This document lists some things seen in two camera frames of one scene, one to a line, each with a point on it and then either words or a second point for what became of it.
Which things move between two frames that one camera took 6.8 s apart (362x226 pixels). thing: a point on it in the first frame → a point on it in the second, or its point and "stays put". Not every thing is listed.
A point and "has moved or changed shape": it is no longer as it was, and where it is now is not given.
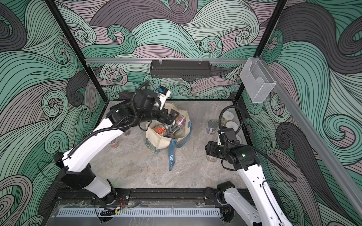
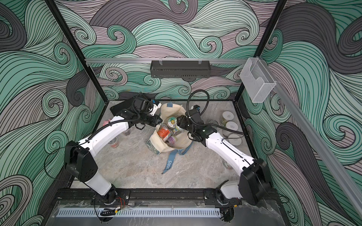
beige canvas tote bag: [155, 142] has moved or changed shape
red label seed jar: [114, 143] stays put
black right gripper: [211, 148] → [183, 121]
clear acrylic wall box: [257, 80] stays put
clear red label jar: [211, 158] → [226, 165]
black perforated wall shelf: [199, 68] stays put
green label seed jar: [226, 116] stays put
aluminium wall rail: [117, 60] stays put
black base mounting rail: [174, 197] stays put
